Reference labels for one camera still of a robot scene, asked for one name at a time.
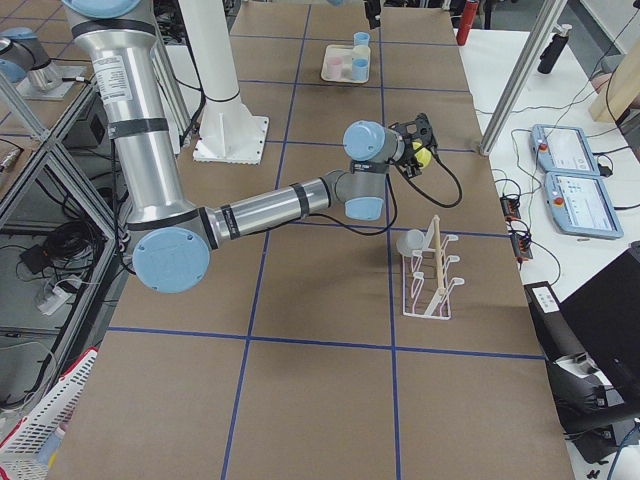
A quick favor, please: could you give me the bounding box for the blue cup far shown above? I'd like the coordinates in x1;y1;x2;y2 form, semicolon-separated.
353;31;370;47

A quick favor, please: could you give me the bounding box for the lower blue teach pendant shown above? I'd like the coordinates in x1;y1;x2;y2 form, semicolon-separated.
544;172;624;239

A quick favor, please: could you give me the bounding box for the pink plastic cup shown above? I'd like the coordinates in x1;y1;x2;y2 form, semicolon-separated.
325;57;343;81

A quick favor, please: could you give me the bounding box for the red cylinder bottle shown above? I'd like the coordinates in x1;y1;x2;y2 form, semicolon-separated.
456;0;479;46

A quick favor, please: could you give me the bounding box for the upper blue teach pendant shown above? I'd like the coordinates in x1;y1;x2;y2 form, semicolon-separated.
530;124;599;176

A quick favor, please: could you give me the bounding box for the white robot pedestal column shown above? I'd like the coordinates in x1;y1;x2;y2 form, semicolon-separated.
179;0;269;165

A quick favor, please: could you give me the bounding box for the white wire cup rack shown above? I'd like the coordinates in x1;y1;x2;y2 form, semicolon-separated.
399;215;465;321

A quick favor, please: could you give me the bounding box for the blue cup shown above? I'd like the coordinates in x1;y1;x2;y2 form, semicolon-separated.
351;58;369;83
353;31;370;47

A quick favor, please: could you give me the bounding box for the grey white cup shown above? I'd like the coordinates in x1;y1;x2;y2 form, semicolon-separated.
396;229;425;258

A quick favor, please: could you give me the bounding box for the blue teach pendant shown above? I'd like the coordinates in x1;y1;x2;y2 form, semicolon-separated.
544;172;624;239
530;124;599;176

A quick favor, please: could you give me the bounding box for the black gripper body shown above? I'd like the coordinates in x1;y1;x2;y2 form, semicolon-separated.
389;122;412;169
364;0;381;15

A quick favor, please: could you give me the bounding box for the cream plastic tray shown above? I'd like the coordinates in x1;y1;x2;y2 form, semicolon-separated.
321;44;371;84

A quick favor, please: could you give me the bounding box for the aluminium frame post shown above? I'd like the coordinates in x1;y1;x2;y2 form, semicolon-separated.
478;0;567;156

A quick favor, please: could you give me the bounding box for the black camera cable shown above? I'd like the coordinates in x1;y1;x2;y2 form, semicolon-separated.
304;149;464;236

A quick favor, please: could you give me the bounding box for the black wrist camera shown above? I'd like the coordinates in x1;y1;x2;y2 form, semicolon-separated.
407;113;438;152

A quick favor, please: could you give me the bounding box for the black bottle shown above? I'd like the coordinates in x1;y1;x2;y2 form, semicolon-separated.
537;24;572;74

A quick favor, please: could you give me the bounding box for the blue cup near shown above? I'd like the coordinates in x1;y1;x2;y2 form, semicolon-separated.
351;58;369;83

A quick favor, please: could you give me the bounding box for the yellow plastic cup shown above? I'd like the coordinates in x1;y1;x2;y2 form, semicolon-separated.
412;141;432;169

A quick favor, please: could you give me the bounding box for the cream white cup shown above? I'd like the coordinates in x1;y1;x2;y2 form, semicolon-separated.
352;45;371;62

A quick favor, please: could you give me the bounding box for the white plastic basket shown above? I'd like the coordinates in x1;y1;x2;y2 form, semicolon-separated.
1;347;98;479

